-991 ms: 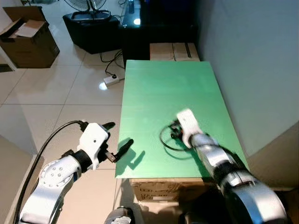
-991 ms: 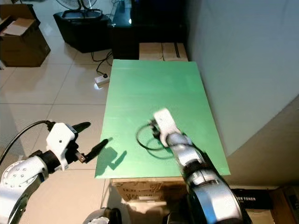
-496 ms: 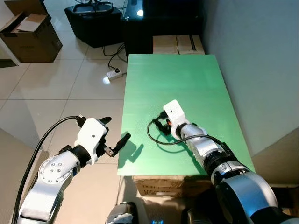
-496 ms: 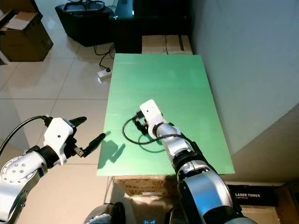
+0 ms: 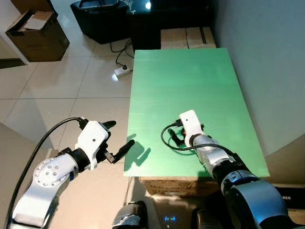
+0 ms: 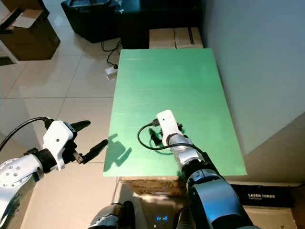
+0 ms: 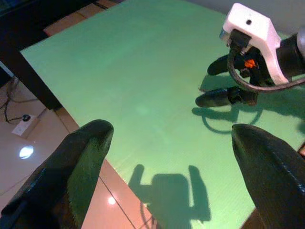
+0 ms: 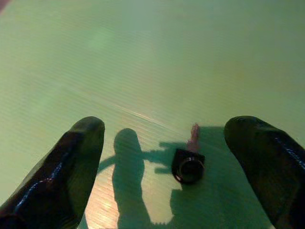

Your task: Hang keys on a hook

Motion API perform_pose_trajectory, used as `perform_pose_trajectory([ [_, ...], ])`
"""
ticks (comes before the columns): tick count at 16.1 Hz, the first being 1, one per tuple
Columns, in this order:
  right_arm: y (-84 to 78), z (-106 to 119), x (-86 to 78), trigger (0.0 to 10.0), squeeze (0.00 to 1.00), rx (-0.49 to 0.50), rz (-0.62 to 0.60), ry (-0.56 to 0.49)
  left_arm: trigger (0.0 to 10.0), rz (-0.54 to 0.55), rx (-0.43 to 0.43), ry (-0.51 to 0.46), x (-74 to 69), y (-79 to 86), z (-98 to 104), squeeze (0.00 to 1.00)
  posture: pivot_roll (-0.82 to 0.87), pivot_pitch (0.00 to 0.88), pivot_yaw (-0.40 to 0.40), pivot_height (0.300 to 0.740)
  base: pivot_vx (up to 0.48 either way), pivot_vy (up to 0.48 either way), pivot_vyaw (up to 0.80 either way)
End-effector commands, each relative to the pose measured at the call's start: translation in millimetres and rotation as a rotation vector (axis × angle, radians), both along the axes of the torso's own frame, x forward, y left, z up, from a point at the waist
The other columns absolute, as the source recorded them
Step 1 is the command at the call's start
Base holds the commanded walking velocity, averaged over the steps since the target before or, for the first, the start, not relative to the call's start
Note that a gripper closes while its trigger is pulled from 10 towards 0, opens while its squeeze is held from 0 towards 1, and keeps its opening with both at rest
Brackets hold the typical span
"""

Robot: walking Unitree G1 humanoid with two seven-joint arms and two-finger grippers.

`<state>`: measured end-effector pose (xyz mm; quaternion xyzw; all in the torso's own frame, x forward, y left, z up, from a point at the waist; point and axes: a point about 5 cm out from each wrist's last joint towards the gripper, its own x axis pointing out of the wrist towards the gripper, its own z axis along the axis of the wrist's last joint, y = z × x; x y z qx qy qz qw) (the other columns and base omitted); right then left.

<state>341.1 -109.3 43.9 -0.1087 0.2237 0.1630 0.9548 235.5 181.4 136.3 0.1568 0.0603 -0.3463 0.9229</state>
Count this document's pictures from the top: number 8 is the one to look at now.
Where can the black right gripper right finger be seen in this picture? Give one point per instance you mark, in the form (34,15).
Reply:
(274,167)

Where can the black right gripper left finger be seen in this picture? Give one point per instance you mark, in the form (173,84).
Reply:
(54,181)

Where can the black key fob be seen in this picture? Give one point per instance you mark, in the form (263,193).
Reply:
(190,168)

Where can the green corrugated plastic board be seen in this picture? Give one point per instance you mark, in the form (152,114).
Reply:
(152,59)

